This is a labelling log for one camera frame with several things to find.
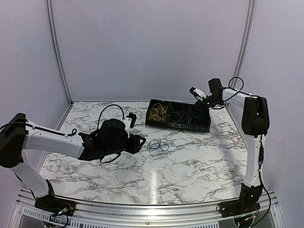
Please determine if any right aluminium corner post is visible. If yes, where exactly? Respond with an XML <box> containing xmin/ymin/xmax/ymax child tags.
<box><xmin>224</xmin><ymin>0</ymin><xmax>256</xmax><ymax>106</ymax></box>

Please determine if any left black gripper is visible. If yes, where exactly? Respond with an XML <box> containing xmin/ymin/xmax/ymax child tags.
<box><xmin>104</xmin><ymin>134</ymin><xmax>146</xmax><ymax>157</ymax></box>

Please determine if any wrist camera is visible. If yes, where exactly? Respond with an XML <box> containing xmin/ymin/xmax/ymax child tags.
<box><xmin>123</xmin><ymin>113</ymin><xmax>137</xmax><ymax>135</ymax></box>
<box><xmin>190</xmin><ymin>87</ymin><xmax>207</xmax><ymax>100</ymax></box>

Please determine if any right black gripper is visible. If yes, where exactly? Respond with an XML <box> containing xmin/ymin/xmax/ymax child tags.
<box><xmin>193</xmin><ymin>95</ymin><xmax>222</xmax><ymax>114</ymax></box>

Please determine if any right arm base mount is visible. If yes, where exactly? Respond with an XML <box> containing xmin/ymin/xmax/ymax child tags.
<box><xmin>216</xmin><ymin>199</ymin><xmax>260</xmax><ymax>218</ymax></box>

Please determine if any black cable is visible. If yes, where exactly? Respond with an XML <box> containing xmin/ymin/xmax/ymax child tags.
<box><xmin>170</xmin><ymin>105</ymin><xmax>188</xmax><ymax>125</ymax></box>

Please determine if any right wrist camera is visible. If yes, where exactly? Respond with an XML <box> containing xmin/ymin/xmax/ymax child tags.
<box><xmin>190</xmin><ymin>87</ymin><xmax>207</xmax><ymax>100</ymax></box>

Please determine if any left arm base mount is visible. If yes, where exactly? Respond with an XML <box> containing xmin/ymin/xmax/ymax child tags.
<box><xmin>35</xmin><ymin>196</ymin><xmax>76</xmax><ymax>216</ymax></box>

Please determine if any black compartment tray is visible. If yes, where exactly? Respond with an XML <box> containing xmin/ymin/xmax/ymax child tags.
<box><xmin>145</xmin><ymin>99</ymin><xmax>211</xmax><ymax>133</ymax></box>

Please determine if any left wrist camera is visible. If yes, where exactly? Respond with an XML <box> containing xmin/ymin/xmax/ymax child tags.
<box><xmin>123</xmin><ymin>113</ymin><xmax>137</xmax><ymax>135</ymax></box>

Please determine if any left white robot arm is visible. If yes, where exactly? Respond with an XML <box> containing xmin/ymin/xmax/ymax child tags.
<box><xmin>0</xmin><ymin>113</ymin><xmax>146</xmax><ymax>211</ymax></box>

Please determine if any aluminium front rail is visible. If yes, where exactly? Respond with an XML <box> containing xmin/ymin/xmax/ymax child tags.
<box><xmin>8</xmin><ymin>189</ymin><xmax>287</xmax><ymax>228</ymax></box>

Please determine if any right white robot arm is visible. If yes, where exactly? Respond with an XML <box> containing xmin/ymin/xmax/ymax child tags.
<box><xmin>190</xmin><ymin>78</ymin><xmax>270</xmax><ymax>213</ymax></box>

